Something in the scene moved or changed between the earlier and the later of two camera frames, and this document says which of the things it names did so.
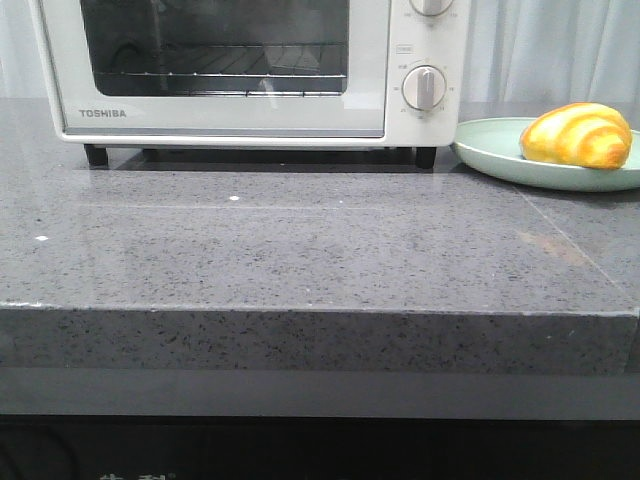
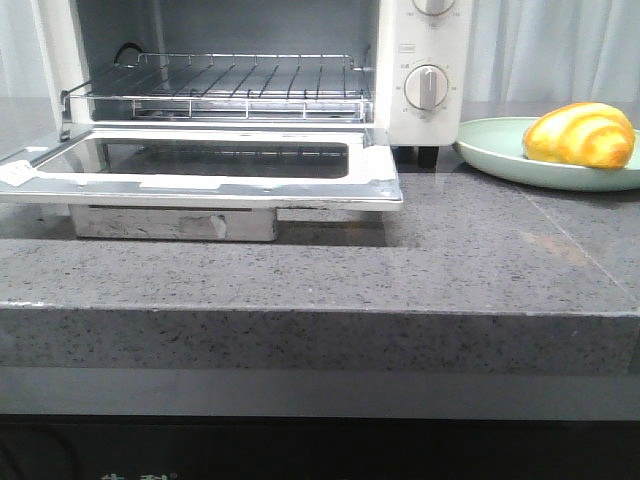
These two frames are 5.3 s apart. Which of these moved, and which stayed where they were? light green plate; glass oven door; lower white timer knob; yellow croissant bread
Moved: glass oven door
Stayed: yellow croissant bread; light green plate; lower white timer knob
